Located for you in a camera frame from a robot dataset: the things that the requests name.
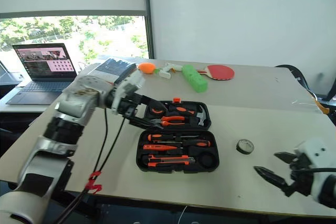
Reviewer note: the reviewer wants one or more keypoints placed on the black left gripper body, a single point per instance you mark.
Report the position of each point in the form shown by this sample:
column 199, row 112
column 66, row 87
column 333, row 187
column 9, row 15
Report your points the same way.
column 130, row 108

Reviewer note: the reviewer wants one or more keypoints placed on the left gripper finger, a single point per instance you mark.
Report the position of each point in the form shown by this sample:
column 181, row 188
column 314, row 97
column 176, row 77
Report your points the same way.
column 147, row 123
column 155, row 104

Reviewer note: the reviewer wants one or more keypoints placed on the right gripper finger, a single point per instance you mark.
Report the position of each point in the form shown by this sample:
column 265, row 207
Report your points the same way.
column 287, row 158
column 273, row 178

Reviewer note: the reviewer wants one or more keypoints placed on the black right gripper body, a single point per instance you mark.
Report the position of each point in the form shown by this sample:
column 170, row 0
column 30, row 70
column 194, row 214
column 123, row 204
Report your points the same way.
column 302, row 176

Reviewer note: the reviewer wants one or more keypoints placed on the long orange black screwdriver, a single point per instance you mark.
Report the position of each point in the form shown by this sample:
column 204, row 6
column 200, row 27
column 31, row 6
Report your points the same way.
column 155, row 137

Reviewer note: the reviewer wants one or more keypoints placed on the red tester pen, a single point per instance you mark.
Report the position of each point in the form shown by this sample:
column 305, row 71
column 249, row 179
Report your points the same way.
column 157, row 147

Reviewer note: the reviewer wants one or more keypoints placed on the orange black utility knife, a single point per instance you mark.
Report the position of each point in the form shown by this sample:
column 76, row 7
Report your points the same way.
column 168, row 159

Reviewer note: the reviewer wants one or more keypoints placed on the black plastic tool case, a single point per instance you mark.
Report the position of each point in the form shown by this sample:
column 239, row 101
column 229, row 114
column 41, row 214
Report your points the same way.
column 178, row 170

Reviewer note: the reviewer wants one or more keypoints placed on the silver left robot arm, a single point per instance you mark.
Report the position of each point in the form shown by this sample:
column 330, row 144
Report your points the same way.
column 73, row 103

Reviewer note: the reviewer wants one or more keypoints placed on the orange black tape measure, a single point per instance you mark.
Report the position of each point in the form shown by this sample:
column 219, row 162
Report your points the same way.
column 157, row 112

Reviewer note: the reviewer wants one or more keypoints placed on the short orange black screwdriver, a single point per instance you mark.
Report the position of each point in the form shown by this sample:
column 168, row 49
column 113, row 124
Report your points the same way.
column 181, row 109

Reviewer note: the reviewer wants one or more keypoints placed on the white plastic toy piece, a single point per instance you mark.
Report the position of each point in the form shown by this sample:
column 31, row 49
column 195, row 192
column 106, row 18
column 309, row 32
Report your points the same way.
column 165, row 73

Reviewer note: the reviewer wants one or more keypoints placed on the orange carrot toy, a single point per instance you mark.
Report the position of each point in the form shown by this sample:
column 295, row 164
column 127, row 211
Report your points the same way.
column 146, row 68

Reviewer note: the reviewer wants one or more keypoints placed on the black and white book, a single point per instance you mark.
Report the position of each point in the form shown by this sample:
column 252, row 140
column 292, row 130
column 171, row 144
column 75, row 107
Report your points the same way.
column 115, row 68

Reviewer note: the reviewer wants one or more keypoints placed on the black electrical tape roll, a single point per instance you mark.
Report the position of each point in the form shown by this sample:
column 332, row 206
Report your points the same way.
column 240, row 148

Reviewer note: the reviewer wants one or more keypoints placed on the green plastic block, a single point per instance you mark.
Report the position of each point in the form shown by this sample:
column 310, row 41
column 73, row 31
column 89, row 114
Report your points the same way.
column 195, row 79

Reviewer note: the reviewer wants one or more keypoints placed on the small claw hammer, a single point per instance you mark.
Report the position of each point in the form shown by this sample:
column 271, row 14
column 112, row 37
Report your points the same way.
column 203, row 115

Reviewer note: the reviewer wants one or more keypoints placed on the red table tennis paddle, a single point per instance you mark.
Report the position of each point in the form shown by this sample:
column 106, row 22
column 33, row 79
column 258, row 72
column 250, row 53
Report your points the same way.
column 221, row 72

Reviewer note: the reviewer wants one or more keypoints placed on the black chair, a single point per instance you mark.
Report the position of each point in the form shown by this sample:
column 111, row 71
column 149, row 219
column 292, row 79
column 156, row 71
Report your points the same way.
column 299, row 73

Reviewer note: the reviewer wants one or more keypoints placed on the open dark laptop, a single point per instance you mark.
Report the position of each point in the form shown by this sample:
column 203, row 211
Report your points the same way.
column 44, row 61

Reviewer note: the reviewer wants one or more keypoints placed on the dark window frame post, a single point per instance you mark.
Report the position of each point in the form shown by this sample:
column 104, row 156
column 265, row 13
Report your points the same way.
column 150, row 11

